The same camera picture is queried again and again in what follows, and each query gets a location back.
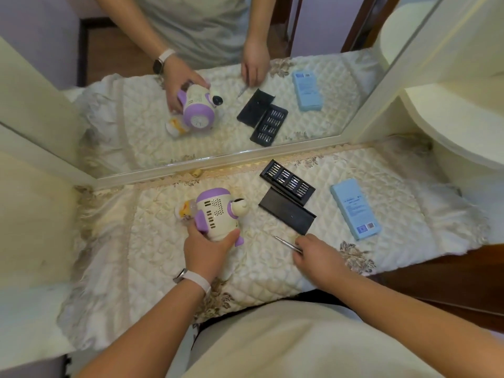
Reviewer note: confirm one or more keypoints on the person's right hand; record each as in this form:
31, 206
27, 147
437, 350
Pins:
325, 263

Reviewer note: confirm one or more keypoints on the person's left hand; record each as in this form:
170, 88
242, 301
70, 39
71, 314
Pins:
204, 257

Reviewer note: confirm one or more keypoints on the person's right fingers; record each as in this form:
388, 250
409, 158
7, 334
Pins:
311, 244

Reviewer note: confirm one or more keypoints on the person's left thumb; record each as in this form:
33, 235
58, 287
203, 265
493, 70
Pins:
230, 238

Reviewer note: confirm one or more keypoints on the silver precision screwdriver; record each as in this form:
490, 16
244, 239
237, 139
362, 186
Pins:
286, 243

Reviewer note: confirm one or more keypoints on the purple white toy robot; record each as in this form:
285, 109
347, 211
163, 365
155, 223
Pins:
214, 210

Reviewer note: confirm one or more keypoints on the person's left forearm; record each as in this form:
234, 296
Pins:
157, 326

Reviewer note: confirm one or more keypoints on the person's right forearm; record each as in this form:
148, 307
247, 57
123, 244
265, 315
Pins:
413, 322

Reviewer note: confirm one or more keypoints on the black case sleeve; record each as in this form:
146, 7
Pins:
286, 210

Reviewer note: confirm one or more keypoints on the white band wristwatch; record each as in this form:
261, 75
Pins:
195, 280

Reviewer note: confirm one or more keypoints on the light blue flat box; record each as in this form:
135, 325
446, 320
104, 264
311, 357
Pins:
355, 208

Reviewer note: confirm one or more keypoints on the black screwdriver bit tray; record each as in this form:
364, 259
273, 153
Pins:
287, 180

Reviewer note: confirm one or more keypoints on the cream quilted floral cloth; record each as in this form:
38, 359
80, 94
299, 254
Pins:
153, 247

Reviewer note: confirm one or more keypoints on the beige shirt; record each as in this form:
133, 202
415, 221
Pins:
299, 342

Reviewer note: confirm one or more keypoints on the cream framed mirror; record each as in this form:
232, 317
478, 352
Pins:
220, 125

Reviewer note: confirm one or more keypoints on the cream rounded side shelf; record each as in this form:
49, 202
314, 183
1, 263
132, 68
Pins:
460, 114

